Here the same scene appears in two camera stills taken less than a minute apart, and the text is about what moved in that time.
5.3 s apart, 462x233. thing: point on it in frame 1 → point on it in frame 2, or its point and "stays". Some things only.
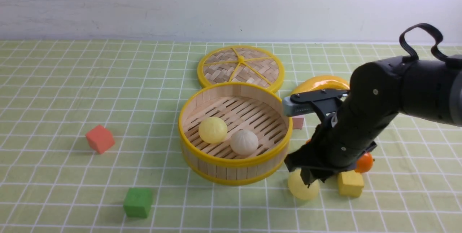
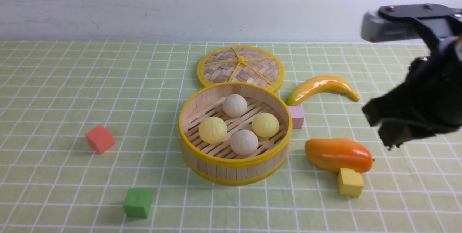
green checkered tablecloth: (90, 143) stays
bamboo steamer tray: (235, 133) stays
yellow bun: (299, 189) → (265, 125)
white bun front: (244, 142) stays
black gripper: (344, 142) → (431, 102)
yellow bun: (213, 130) stays
